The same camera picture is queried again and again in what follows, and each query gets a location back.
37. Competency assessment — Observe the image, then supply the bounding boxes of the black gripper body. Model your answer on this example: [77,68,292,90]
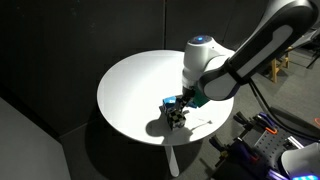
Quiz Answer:
[180,84,198,103]

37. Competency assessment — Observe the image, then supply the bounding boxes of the blue grey tower block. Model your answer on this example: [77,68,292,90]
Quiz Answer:
[185,99,201,110]

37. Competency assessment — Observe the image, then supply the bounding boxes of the green tower block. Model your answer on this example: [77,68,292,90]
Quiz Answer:
[192,88,210,108]

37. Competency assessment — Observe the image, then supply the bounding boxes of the blue soft cube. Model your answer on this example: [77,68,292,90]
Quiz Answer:
[161,95,178,114]

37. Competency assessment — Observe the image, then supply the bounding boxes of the black clamp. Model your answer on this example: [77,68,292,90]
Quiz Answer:
[209,134,234,161]
[233,111,258,134]

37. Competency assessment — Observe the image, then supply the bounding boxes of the white table base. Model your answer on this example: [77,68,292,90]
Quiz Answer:
[164,144,181,178]

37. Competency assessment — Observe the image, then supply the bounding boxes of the purple clamp with orange tip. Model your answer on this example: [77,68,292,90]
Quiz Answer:
[256,112,279,136]

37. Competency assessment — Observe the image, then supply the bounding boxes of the wooden chair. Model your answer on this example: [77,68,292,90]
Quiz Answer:
[269,46,295,84]

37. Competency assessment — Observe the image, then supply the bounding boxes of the grey perforated board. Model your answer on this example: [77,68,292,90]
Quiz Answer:
[254,128,303,171]

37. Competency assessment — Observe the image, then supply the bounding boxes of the black chair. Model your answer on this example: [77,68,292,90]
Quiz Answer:
[305,44,320,69]

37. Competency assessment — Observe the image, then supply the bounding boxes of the black cable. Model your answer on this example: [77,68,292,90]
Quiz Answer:
[248,78,320,139]

